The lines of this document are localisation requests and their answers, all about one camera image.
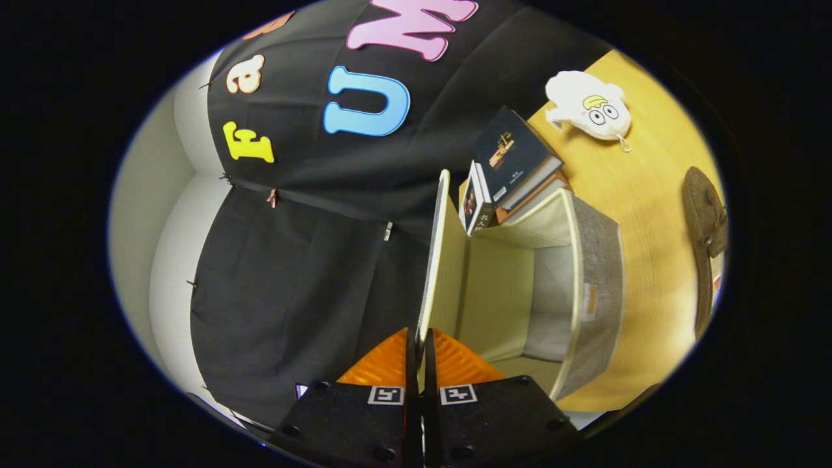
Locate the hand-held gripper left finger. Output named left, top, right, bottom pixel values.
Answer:
left=270, top=328, right=420, bottom=468

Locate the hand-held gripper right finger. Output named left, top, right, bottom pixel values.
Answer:
left=422, top=328, right=582, bottom=468

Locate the grey fabric storage box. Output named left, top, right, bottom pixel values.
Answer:
left=416, top=169, right=625, bottom=402

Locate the brown fuzzy shoe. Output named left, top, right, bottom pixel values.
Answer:
left=682, top=167, right=729, bottom=340

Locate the white cover book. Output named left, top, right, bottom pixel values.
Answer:
left=458, top=162, right=498, bottom=235

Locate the brown cover book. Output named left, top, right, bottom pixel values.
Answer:
left=494, top=175, right=573, bottom=226

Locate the dark blue cover book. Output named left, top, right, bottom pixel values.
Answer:
left=473, top=107, right=565, bottom=205

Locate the white plush toy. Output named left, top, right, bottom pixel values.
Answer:
left=545, top=70, right=632, bottom=152

